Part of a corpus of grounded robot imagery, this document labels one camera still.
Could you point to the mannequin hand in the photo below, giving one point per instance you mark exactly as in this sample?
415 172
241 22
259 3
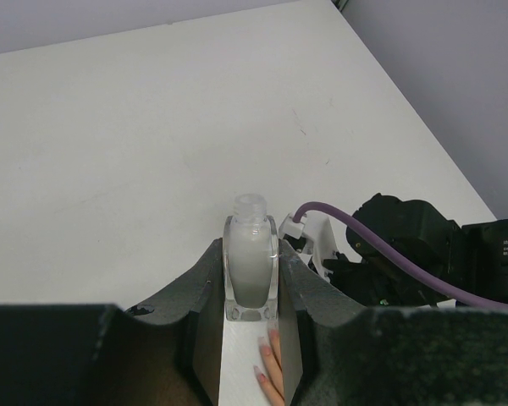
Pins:
271 381

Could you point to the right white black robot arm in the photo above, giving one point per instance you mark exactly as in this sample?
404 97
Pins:
472 257

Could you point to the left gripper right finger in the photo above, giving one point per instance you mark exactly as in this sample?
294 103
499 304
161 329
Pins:
338 352

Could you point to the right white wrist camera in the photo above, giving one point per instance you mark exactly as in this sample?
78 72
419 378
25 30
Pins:
312 238

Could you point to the clear nail polish bottle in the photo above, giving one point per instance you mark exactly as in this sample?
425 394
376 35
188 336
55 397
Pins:
250 261

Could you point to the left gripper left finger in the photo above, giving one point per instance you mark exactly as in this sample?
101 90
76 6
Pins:
166 350

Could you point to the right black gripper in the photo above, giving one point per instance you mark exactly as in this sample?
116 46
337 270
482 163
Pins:
362 281

